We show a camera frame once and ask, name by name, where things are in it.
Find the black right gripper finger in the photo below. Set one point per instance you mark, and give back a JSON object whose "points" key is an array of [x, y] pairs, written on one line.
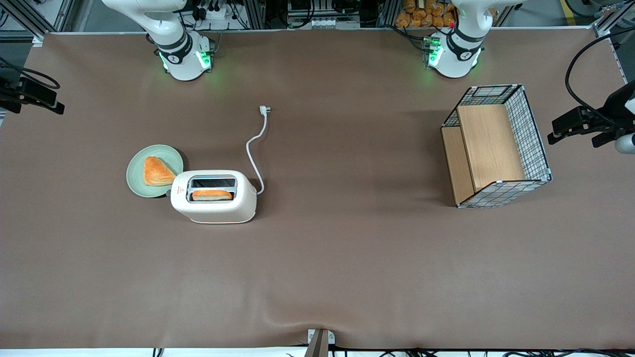
{"points": [[55, 108], [38, 92]]}

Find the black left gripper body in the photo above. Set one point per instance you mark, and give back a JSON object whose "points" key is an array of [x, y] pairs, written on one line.
{"points": [[611, 110]]}

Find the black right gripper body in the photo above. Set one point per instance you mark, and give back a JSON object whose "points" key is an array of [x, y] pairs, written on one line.
{"points": [[10, 92]]}

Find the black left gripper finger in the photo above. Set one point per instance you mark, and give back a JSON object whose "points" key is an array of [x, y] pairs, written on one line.
{"points": [[606, 138], [575, 123]]}

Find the white two-slot toaster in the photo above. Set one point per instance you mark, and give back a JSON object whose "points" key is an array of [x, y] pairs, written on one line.
{"points": [[218, 210]]}

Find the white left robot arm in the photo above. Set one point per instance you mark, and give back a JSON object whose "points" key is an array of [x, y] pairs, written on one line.
{"points": [[459, 49]]}

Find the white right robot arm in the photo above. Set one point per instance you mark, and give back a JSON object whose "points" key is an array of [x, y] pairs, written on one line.
{"points": [[171, 44]]}

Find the bread slice in toaster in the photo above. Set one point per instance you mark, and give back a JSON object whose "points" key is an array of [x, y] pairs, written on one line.
{"points": [[212, 195]]}

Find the wooden step shelf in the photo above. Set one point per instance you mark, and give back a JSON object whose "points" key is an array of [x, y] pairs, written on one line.
{"points": [[488, 146]]}

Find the pale green round plate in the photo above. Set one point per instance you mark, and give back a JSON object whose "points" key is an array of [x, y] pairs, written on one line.
{"points": [[136, 173]]}

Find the triangular toasted bread slice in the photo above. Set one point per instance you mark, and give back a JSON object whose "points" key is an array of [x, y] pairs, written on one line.
{"points": [[155, 172]]}

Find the bag of orange buns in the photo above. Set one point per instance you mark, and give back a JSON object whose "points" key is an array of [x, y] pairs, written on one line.
{"points": [[424, 14]]}

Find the white power strip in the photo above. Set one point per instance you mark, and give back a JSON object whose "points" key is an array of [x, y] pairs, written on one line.
{"points": [[216, 12]]}

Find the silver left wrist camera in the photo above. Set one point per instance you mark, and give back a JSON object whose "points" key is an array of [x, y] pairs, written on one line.
{"points": [[626, 144]]}

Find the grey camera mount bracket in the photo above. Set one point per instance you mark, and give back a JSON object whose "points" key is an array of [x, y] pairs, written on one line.
{"points": [[320, 343]]}

